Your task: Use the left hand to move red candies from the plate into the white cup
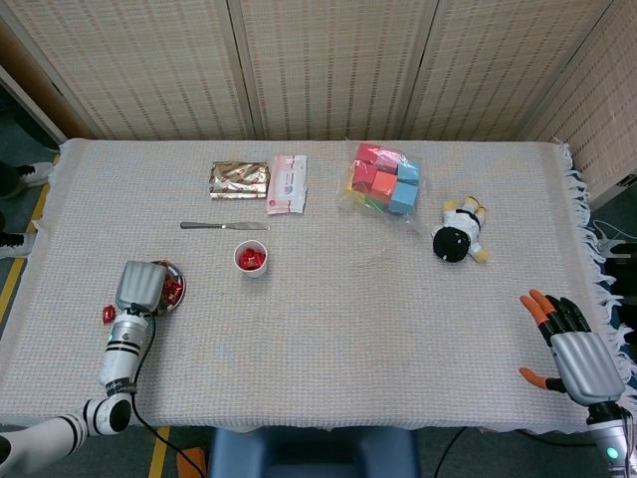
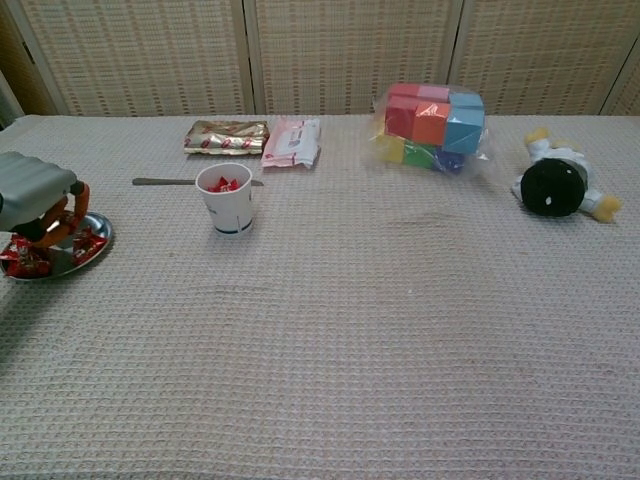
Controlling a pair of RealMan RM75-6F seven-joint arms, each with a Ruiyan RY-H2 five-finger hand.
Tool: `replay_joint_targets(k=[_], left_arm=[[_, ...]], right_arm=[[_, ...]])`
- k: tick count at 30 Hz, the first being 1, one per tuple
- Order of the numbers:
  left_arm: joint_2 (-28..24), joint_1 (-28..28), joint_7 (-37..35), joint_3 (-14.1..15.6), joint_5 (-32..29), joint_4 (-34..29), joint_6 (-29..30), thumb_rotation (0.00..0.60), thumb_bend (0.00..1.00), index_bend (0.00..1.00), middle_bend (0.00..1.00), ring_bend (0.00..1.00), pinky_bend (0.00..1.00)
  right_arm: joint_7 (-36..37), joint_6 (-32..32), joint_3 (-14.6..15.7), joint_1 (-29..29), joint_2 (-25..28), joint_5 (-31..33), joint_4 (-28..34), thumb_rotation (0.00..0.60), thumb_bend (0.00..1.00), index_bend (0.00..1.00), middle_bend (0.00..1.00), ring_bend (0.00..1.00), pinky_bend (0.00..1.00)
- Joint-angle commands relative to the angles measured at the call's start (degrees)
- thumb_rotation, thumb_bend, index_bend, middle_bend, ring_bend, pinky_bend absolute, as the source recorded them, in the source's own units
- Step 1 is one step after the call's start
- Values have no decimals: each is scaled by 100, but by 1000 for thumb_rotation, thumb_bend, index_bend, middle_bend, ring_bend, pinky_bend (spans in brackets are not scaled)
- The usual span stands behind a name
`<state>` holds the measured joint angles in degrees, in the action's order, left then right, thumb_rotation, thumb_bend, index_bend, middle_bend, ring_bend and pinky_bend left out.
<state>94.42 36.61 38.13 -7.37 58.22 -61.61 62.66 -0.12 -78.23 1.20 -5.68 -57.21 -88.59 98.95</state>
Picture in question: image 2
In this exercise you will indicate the pink wet wipes pack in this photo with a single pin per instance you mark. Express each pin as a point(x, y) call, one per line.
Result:
point(292, 142)

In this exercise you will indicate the orange foam cube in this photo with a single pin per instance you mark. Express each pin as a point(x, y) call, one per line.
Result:
point(430, 125)

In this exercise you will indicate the beige folding screen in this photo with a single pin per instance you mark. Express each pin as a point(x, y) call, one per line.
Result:
point(350, 50)

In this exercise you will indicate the gold foil snack packet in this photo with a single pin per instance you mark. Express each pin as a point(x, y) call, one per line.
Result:
point(225, 137)

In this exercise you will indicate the beige woven tablecloth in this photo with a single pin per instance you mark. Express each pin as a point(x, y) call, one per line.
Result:
point(350, 325)

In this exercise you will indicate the heap of red candies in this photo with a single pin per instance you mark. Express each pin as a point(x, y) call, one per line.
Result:
point(25, 260)

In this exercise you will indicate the metal dish of red candies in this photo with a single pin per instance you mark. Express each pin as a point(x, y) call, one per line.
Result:
point(97, 235)

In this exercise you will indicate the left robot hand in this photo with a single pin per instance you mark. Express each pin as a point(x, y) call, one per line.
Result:
point(30, 190)

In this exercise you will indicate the light blue foam cube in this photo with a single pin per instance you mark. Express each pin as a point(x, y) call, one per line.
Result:
point(467, 100)
point(465, 132)

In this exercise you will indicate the yellow foam cube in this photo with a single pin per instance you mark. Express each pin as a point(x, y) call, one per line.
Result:
point(390, 150)

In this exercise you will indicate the black haired plush doll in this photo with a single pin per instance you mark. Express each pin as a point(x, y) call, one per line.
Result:
point(550, 187)

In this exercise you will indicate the pink foam cube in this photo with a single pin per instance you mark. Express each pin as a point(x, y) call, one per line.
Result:
point(432, 93)

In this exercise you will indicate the green foam cube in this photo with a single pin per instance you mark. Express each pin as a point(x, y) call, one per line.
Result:
point(420, 155)

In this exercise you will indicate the red foam cube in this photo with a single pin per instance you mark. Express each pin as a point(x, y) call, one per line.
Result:
point(400, 117)
point(405, 90)

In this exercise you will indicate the clear plastic bag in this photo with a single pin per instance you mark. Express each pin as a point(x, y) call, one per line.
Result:
point(475, 165)

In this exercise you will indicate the silver table knife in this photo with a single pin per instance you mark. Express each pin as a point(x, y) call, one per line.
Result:
point(160, 181)

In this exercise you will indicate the white paper cup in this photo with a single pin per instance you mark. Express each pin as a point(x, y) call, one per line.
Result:
point(227, 210)

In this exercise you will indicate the dark blue foam cube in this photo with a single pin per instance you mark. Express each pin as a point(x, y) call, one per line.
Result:
point(450, 161)

